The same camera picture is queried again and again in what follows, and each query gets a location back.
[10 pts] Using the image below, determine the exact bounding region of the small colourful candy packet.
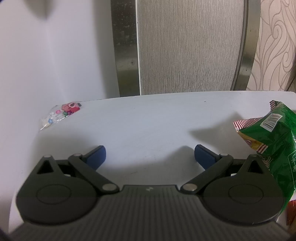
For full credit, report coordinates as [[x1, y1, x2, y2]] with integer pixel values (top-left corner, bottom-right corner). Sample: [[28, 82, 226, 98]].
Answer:
[[39, 102, 81, 132]]

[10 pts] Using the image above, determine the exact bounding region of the orange-red snack packet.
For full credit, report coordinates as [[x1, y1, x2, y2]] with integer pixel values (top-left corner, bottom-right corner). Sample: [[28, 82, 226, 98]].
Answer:
[[286, 200, 296, 235]]

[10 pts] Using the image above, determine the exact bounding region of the green snack bag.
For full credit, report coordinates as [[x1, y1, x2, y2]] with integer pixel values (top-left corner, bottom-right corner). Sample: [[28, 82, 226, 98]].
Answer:
[[239, 132, 296, 202], [233, 100, 296, 151]]

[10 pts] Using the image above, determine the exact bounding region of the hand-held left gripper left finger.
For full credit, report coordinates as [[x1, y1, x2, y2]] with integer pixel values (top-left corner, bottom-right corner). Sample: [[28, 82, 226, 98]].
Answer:
[[30, 146, 120, 197]]

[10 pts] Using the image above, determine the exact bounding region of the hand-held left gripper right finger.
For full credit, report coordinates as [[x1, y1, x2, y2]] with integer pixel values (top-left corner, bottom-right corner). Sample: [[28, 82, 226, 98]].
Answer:
[[180, 144, 271, 195]]

